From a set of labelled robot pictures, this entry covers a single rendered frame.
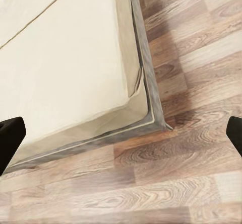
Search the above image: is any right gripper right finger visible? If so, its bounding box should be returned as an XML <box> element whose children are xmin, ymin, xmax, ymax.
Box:
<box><xmin>226</xmin><ymin>116</ymin><xmax>242</xmax><ymax>156</ymax></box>

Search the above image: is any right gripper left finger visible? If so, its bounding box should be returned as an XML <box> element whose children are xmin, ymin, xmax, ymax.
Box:
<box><xmin>0</xmin><ymin>116</ymin><xmax>26</xmax><ymax>176</ymax></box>

